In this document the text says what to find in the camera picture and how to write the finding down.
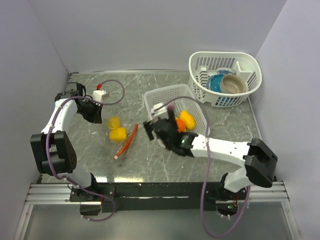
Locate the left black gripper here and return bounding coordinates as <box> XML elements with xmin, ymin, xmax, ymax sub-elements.
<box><xmin>76</xmin><ymin>98</ymin><xmax>104</xmax><ymax>124</ymax></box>

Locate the fake orange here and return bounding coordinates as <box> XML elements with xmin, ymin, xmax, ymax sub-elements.
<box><xmin>175</xmin><ymin>118</ymin><xmax>187</xmax><ymax>133</ymax></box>

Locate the fake yellow lemon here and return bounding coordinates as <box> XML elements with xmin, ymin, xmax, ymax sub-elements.
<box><xmin>107</xmin><ymin>116</ymin><xmax>121</xmax><ymax>130</ymax></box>

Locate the fake yellow bell pepper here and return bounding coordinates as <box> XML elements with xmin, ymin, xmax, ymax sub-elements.
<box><xmin>109</xmin><ymin>127</ymin><xmax>127</xmax><ymax>143</ymax></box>

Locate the clear zip top bag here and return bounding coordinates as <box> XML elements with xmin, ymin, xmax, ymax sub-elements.
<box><xmin>107</xmin><ymin>116</ymin><xmax>139</xmax><ymax>160</ymax></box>

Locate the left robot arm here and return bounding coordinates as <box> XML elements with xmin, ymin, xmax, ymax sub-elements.
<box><xmin>30</xmin><ymin>82</ymin><xmax>102</xmax><ymax>201</ymax></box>

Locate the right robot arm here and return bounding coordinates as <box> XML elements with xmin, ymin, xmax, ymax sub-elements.
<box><xmin>143</xmin><ymin>108</ymin><xmax>278</xmax><ymax>201</ymax></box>

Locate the white rectangular perforated basket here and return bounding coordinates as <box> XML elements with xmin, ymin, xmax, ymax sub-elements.
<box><xmin>143</xmin><ymin>84</ymin><xmax>207</xmax><ymax>135</ymax></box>

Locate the white round dish rack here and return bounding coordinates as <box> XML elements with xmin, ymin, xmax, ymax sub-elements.
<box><xmin>188</xmin><ymin>51</ymin><xmax>262</xmax><ymax>108</ymax></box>

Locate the beige bowl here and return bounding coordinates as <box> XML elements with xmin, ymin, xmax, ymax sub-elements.
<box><xmin>220</xmin><ymin>74</ymin><xmax>247</xmax><ymax>94</ymax></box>

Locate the blue white patterned plate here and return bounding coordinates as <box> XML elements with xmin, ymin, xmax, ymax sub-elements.
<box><xmin>216</xmin><ymin>67</ymin><xmax>236</xmax><ymax>75</ymax></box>

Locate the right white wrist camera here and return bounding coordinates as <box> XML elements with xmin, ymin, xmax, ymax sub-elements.
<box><xmin>149</xmin><ymin>102</ymin><xmax>169</xmax><ymax>121</ymax></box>

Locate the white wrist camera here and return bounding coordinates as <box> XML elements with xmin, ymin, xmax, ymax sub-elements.
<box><xmin>149</xmin><ymin>102</ymin><xmax>169</xmax><ymax>121</ymax></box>
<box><xmin>92</xmin><ymin>89</ymin><xmax>109</xmax><ymax>102</ymax></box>

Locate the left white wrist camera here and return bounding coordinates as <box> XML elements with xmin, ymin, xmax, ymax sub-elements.
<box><xmin>92</xmin><ymin>89</ymin><xmax>109</xmax><ymax>102</ymax></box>

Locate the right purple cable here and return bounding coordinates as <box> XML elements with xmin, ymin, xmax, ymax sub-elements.
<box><xmin>159</xmin><ymin>96</ymin><xmax>251</xmax><ymax>238</ymax></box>

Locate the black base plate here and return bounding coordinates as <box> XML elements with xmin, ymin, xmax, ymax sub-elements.
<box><xmin>69</xmin><ymin>181</ymin><xmax>248</xmax><ymax>217</ymax></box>

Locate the aluminium rail frame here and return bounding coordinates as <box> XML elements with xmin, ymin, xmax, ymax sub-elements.
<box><xmin>13</xmin><ymin>162</ymin><xmax>301</xmax><ymax>240</ymax></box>

